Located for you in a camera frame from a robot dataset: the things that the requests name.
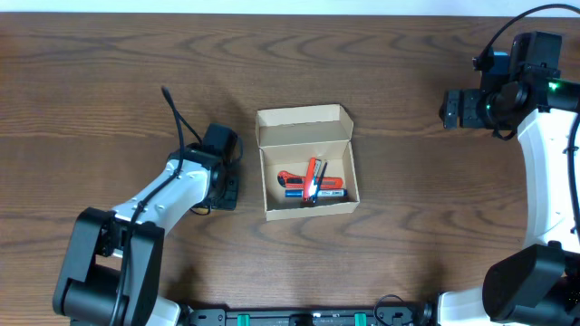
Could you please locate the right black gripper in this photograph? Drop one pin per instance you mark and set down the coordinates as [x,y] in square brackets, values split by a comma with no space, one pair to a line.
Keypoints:
[459,109]

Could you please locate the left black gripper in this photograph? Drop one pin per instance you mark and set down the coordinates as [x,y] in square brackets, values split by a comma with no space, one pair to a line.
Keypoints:
[230,191]

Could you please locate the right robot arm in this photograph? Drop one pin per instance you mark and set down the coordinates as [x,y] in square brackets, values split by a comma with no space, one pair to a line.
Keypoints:
[538,285]

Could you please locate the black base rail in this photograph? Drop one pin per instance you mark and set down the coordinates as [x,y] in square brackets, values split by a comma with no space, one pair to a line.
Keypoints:
[389,312]

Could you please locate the red and white pliers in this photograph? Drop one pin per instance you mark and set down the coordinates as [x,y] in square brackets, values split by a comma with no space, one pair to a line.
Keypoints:
[313,181]

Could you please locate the open cardboard box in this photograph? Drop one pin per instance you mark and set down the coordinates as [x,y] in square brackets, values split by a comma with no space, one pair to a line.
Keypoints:
[287,139]

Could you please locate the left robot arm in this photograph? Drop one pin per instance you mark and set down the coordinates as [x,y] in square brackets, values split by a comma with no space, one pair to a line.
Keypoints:
[111,270]

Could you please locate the red utility knife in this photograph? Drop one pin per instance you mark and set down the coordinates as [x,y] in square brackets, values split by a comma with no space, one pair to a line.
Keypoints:
[288,180]

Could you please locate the blue marker pen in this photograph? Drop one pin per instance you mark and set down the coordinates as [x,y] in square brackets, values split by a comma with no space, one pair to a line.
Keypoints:
[340,192]

